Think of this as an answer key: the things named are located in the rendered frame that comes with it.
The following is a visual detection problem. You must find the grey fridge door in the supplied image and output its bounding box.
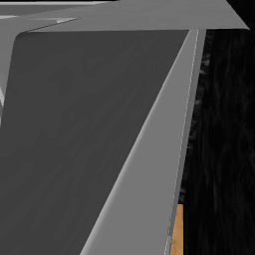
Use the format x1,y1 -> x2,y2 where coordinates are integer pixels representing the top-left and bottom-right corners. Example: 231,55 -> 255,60
0,29 -> 207,255

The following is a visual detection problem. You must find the grey fridge body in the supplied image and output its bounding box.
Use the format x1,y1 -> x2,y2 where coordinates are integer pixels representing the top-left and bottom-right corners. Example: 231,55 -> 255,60
0,0 -> 251,34

